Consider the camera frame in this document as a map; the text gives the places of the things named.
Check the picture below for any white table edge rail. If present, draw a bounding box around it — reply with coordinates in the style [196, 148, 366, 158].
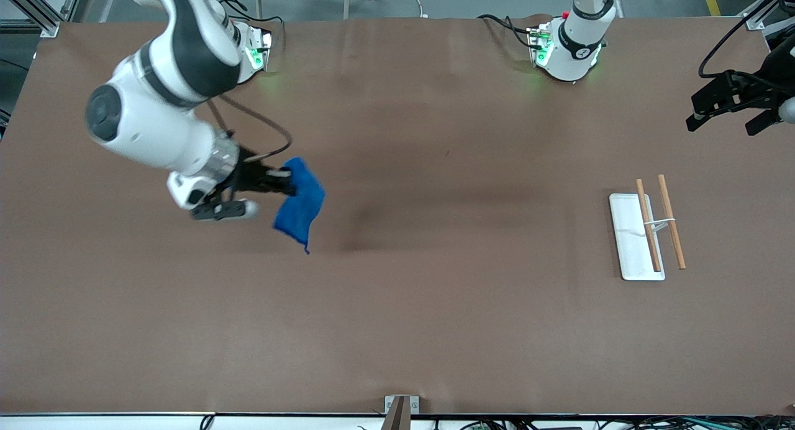
[0, 413, 386, 430]

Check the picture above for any blue microfibre towel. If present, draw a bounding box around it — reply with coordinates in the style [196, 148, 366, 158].
[273, 157, 327, 255]

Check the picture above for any black right arm base cable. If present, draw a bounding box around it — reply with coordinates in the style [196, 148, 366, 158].
[210, 0, 286, 45]

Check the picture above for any black left arm base cable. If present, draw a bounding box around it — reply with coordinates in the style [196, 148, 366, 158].
[477, 12, 541, 48]

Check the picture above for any chair base with casters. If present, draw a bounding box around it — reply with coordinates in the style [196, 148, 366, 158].
[255, 0, 381, 21]

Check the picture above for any black arm base cable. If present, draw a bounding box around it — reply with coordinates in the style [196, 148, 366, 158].
[477, 12, 541, 48]
[210, 0, 286, 45]

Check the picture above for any cable bundle below table edge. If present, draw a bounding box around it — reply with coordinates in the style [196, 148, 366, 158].
[435, 416, 795, 430]

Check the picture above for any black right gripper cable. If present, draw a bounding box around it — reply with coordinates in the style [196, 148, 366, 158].
[205, 94, 293, 163]

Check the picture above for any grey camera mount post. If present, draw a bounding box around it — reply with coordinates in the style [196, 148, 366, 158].
[381, 395, 420, 430]

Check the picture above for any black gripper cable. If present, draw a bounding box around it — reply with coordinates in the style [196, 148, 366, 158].
[205, 94, 293, 163]
[699, 0, 795, 80]

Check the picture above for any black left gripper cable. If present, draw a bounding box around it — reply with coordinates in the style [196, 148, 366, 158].
[699, 0, 795, 80]

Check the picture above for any white rack with wooden bars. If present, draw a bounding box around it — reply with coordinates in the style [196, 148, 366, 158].
[609, 174, 688, 281]

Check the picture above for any aluminium frame profile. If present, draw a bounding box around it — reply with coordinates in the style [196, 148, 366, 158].
[0, 0, 84, 38]
[744, 0, 795, 32]

